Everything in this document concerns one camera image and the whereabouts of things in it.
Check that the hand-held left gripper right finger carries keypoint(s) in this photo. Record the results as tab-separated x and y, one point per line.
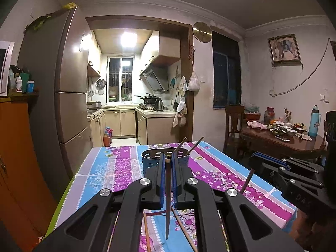
175	186

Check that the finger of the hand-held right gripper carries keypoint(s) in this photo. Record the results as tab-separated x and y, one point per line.
288	178
270	156

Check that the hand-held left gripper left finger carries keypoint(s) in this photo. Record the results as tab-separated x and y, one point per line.
162	186

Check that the blue utensil holder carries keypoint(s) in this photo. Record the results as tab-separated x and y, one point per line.
149	162

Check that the dark wooden chopstick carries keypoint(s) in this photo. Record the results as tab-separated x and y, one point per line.
168	215
248	179

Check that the person's right hand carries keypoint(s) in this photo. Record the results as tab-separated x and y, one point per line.
309	227

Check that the dark wooden dining table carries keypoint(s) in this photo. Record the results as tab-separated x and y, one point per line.
265	141

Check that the smartphone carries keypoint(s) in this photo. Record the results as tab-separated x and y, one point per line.
282	138

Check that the group of food bowls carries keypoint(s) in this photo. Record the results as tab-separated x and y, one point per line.
286	129

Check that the pink cloth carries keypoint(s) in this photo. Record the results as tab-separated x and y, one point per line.
256	125

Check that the crumpled white cloth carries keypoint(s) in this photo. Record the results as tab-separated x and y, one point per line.
304	136

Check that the glass jar with red lid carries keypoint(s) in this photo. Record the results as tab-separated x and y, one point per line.
269	116

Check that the brown chopstick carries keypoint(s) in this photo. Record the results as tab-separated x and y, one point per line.
194	145
179	145

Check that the cup of chopsticks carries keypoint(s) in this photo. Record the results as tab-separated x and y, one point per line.
287	116

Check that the red basin with bag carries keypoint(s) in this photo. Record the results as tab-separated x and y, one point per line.
252	115

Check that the floral striped tablecloth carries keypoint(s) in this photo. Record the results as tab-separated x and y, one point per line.
118	168

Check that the wooden chair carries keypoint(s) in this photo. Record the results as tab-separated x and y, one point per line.
235	120

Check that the light blue thermos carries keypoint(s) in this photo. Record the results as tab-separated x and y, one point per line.
314	123

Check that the beige base cabinet with stove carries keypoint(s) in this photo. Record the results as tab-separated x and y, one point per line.
160	128

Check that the hanging kitchen towels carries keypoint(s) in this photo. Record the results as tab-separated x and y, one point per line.
180	115

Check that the orange bottle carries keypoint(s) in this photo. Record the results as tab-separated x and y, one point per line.
106	140

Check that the blue and pink bottles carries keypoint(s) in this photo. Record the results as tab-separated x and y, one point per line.
109	133

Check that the beige base cabinet with sink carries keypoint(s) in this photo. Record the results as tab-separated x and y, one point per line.
123	122

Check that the steel kettle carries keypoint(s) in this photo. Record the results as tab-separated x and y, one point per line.
159	105

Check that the black wok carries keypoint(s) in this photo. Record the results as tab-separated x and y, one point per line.
151	99

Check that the dark room window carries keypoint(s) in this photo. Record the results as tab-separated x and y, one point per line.
225	71

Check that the hanging pale cloth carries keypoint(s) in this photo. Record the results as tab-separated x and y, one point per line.
183	84

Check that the hanging white plastic bag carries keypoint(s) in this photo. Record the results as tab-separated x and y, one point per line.
193	82

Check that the range hood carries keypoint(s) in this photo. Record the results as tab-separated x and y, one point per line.
155	78

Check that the framed elephant picture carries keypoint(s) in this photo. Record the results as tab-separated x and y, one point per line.
284	49

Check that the barred kitchen window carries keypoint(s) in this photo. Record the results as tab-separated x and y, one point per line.
120	80

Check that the round metal rack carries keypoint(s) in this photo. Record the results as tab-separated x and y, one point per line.
100	83

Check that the silver refrigerator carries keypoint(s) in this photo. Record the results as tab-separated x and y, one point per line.
68	84

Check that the orange wooden cabinet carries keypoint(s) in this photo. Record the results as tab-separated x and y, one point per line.
18	162

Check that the square kitchen ceiling light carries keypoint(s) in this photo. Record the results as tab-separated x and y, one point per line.
129	40

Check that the blue and white jar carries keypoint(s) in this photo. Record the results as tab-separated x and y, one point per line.
30	87

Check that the green container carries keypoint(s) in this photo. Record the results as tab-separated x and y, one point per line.
25	81

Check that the white bottle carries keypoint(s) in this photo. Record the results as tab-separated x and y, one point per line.
19	84

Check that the white framed appliance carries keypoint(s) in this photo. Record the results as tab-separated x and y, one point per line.
5	68

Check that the yellow green cloth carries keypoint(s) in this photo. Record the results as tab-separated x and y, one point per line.
39	22

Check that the white wall socket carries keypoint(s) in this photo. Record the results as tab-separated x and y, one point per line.
324	98

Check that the flower wall sticker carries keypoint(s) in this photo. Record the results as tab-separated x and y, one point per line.
175	78

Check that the wall cabinet above hood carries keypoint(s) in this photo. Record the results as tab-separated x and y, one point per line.
162	47

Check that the gold round wall clock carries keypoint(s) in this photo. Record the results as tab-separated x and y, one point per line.
202	32

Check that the wall cabinet beside refrigerator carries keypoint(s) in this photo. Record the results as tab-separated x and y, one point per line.
93	55

